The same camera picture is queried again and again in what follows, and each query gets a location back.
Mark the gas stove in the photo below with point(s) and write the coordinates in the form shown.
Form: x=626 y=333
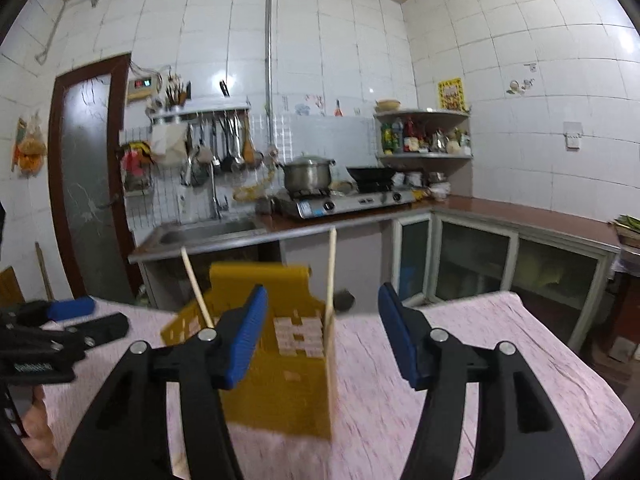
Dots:
x=319 y=206

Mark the kitchen counter with cabinets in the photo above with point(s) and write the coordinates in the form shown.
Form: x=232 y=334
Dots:
x=432 y=252

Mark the white wall socket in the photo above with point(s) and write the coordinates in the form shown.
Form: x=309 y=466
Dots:
x=573 y=133

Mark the hanging utensil rack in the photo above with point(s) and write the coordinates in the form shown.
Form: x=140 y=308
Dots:
x=203 y=138

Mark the yellow wall picture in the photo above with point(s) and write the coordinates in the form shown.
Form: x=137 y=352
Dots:
x=451 y=95

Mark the steel kitchen sink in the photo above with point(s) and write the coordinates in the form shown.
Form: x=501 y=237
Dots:
x=166 y=241

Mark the yellow perforated utensil holder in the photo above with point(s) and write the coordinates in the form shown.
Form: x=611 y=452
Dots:
x=289 y=387

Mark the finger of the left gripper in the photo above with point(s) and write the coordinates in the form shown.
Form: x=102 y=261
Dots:
x=43 y=311
x=100 y=331

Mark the long chopstick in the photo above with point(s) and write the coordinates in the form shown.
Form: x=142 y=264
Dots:
x=196 y=288

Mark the person's left hand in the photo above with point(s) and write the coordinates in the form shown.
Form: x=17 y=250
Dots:
x=40 y=439

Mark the black wok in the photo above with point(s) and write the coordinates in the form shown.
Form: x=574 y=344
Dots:
x=372 y=179

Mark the steel cooking pot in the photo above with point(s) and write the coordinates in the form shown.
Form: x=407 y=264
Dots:
x=308 y=174

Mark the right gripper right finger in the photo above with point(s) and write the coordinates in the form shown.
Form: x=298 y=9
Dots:
x=475 y=399

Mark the floral pink tablecloth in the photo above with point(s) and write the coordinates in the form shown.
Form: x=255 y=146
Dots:
x=123 y=434

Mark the dark wooden glass door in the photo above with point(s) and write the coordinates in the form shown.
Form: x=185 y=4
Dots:
x=85 y=187

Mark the corner wall shelf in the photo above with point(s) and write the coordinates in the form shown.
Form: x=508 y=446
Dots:
x=430 y=140

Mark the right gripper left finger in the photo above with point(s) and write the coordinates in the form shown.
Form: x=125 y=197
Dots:
x=124 y=433

